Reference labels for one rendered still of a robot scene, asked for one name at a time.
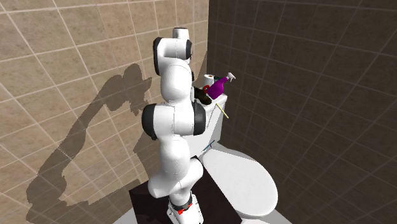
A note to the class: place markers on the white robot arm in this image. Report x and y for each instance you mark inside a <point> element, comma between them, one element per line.
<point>175,121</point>

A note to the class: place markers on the purple spray bottle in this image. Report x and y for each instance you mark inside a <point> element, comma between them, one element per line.
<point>216,88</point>

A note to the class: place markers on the teal stick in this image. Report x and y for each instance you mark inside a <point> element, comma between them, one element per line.
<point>217,77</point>

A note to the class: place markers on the white toilet paper roll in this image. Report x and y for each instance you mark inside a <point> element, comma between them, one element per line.
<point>208,81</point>

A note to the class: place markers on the yellow stick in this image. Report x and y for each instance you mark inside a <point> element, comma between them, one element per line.
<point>222,111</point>

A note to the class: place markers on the red curved object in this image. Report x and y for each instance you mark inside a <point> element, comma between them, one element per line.
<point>205,90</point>

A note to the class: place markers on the dark robot stand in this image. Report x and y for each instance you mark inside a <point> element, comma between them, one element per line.
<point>214,201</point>

